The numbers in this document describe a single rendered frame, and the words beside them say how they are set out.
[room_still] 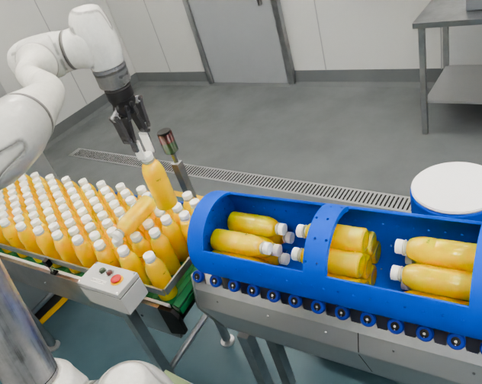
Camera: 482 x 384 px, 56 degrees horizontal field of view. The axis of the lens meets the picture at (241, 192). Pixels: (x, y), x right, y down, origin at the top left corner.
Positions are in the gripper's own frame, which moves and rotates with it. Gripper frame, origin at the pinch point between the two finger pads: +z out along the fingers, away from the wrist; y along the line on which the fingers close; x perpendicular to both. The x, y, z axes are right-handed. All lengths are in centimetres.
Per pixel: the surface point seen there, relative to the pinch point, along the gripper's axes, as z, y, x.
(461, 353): 49, -12, -90
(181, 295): 56, -11, 0
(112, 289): 36.7, -27.5, 9.3
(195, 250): 31.8, -9.5, -13.6
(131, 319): 56, -25, 13
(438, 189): 40, 41, -78
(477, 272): 22, -9, -92
